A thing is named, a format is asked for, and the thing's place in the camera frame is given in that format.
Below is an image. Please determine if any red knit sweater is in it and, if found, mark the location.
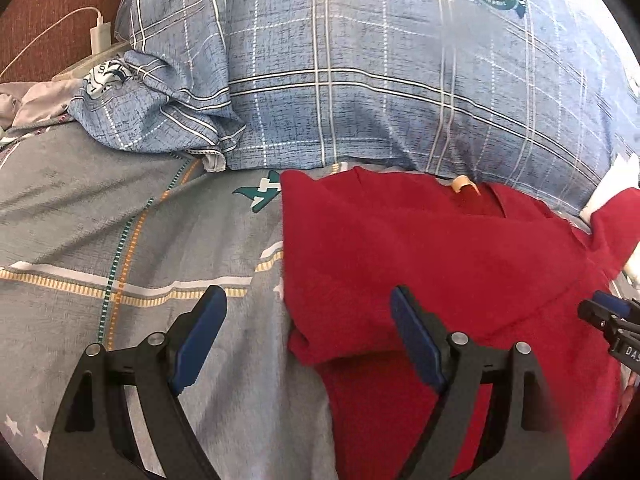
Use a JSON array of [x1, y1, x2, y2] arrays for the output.
[[281, 168, 639, 479]]

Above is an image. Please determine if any person's right hand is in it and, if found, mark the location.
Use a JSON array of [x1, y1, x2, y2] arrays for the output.
[[615, 372, 639, 427]]

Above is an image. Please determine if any white cloth at right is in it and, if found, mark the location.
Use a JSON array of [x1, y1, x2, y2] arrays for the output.
[[579, 154, 639, 224]]

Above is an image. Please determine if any grey patterned bed sheet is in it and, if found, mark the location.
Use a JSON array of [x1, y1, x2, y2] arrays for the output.
[[1, 124, 336, 479]]

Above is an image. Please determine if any blue plaid pillow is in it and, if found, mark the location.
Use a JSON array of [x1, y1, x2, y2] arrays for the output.
[[70, 0, 639, 211]]

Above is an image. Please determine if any grey crumpled garment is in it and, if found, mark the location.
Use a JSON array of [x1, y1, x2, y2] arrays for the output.
[[0, 79, 82, 130]]

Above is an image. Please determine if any beige power strip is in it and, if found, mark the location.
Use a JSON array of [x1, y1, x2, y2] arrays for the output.
[[52, 41, 130, 81]]

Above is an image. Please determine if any white phone charger plug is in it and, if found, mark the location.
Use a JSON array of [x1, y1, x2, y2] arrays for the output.
[[90, 14, 112, 55]]

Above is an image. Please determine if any red-brown headboard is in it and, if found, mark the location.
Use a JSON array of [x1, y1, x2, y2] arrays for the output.
[[1, 0, 120, 82]]

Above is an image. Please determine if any white charger cable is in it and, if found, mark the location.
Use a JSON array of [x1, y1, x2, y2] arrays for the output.
[[0, 5, 104, 79]]

